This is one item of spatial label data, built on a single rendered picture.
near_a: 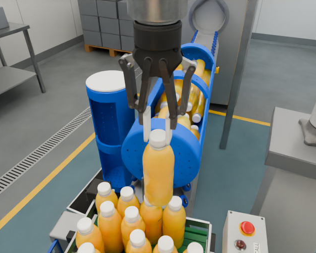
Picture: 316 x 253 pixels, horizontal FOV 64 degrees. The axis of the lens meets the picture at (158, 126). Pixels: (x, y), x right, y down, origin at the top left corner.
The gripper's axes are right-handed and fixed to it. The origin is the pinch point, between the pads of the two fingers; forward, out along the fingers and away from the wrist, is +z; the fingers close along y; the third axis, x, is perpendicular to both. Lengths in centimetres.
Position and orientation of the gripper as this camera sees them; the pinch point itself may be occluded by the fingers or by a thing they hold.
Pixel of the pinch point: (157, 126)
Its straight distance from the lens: 50.3
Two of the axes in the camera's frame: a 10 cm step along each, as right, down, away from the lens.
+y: -9.7, -1.4, 2.0
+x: -2.5, 5.8, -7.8
